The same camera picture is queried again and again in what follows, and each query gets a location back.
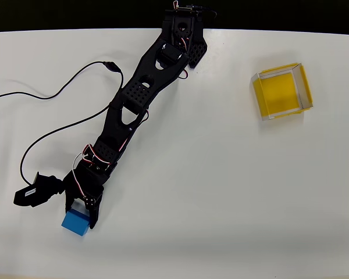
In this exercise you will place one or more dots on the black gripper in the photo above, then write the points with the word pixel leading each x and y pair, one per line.
pixel 82 192

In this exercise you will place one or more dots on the blue cube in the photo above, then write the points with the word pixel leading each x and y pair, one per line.
pixel 74 223

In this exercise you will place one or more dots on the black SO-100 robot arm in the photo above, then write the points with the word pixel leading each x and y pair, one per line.
pixel 142 87

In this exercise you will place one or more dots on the yellow open box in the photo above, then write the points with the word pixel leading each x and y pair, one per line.
pixel 279 90

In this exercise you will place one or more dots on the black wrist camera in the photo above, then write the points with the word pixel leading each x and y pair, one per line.
pixel 37 191

